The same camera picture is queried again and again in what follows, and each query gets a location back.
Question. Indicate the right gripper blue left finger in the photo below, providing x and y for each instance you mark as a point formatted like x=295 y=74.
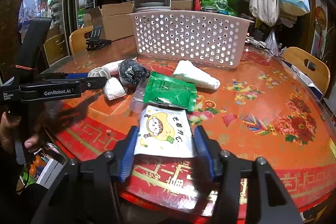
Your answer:
x=124 y=155

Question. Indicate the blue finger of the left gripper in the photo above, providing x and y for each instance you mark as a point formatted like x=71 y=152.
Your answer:
x=76 y=75
x=92 y=83

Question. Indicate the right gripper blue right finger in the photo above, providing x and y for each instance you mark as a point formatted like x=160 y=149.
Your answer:
x=208 y=151

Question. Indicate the white ribbed plastic ball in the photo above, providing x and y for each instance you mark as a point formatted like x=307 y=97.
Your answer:
x=100 y=72

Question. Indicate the small white pack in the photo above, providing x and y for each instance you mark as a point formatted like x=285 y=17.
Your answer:
x=113 y=89

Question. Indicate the white cartoon tissue pack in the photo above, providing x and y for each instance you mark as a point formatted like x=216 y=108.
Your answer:
x=164 y=132

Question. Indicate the black mesh scrubber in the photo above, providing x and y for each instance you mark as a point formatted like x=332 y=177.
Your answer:
x=131 y=73

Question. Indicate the green foil pouch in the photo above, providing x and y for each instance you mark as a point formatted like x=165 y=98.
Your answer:
x=167 y=91

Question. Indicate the person's left hand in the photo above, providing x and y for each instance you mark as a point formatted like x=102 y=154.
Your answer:
x=9 y=131

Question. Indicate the white pink roll pack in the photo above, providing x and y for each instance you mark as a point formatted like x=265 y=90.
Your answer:
x=113 y=67

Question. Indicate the black phone stand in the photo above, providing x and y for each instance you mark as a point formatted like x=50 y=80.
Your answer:
x=95 y=42

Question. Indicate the left wooden chair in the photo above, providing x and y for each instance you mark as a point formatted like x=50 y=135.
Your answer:
x=78 y=39

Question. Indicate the wooden chair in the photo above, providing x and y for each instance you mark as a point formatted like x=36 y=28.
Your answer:
x=313 y=68
x=78 y=39

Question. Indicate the clear plastic bag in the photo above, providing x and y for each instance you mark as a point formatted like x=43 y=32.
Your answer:
x=137 y=105

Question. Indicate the red floral tablecloth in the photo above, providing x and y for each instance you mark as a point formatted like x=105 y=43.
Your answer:
x=260 y=109

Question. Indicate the blue white poster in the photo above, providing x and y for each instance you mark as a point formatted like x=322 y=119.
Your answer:
x=29 y=10

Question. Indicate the cardboard box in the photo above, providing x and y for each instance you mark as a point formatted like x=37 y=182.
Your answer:
x=114 y=19

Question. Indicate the white folded tissue cone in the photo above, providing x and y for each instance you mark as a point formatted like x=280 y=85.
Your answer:
x=189 y=73

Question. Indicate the white perforated plastic basket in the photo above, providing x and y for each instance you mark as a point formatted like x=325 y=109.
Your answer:
x=199 y=37

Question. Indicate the right wooden chair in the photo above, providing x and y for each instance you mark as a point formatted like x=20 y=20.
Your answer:
x=313 y=68

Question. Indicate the green shopping bag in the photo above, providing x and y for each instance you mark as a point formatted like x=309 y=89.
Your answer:
x=227 y=7

